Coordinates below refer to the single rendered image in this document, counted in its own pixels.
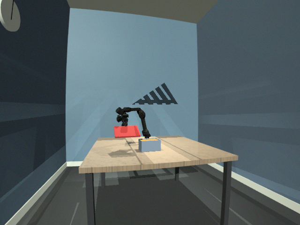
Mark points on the red rectangular lid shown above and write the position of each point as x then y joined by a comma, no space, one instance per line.
126,131

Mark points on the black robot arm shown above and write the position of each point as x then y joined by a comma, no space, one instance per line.
141,114

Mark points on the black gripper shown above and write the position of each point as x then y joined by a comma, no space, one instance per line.
124,120

